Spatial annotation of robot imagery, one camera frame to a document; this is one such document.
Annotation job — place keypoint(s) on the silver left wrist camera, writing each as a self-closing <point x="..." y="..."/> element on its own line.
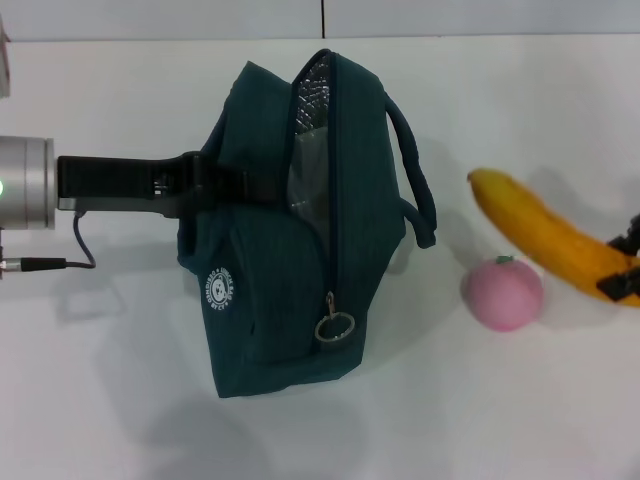
<point x="4" y="55"/>

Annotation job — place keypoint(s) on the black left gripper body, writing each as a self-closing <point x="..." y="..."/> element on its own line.
<point x="110" y="180"/>

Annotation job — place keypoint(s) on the pink toy peach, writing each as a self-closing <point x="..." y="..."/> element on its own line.
<point x="502" y="295"/>

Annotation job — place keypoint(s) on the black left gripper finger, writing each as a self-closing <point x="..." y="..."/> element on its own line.
<point x="240" y="186"/>

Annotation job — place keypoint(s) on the dark teal insulated lunch bag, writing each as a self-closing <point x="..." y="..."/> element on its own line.
<point x="270" y="300"/>

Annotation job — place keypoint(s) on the yellow banana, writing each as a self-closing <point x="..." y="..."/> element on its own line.
<point x="545" y="230"/>

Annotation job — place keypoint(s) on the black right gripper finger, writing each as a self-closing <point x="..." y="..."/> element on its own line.
<point x="631" y="240"/>
<point x="622" y="286"/>

